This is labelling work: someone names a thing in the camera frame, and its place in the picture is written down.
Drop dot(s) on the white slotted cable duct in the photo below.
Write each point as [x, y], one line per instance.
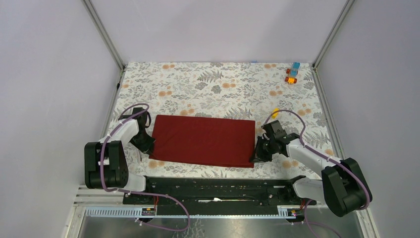
[147, 213]

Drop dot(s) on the dark red cloth napkin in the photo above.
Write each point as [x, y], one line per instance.
[204, 141]

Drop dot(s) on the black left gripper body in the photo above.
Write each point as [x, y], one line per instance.
[139, 138]

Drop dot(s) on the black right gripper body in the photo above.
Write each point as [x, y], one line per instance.
[271, 148]

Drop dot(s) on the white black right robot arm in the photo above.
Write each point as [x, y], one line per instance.
[342, 185]

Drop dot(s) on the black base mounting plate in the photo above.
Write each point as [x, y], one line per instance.
[215, 195]

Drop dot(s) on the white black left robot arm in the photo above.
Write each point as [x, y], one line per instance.
[105, 161]

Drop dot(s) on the left aluminium frame post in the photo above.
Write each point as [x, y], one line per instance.
[91, 10]

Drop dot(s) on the yellow toy block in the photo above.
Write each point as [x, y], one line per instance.
[275, 113]

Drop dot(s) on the right aluminium frame post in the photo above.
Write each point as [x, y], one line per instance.
[338, 23]

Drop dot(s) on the floral patterned tablecloth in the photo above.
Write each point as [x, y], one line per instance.
[228, 90]

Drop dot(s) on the aluminium frame post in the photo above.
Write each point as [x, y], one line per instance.
[91, 10]
[338, 23]

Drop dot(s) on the blue orange toy car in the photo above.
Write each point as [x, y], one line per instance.
[292, 73]

